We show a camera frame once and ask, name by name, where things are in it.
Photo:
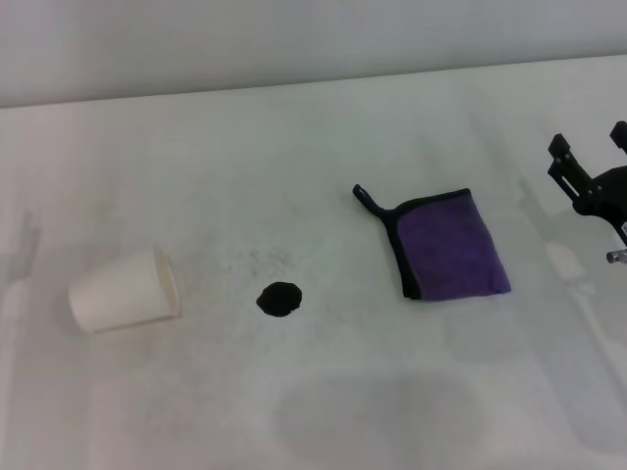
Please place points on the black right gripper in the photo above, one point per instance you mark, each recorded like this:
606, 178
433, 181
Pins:
610, 196

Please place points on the purple rag with black trim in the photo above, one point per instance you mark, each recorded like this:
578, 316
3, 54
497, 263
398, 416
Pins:
448, 249

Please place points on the white paper cup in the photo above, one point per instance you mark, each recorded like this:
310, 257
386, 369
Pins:
122, 291

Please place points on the black water stain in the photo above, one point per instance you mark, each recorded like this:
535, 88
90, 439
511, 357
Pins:
279, 299

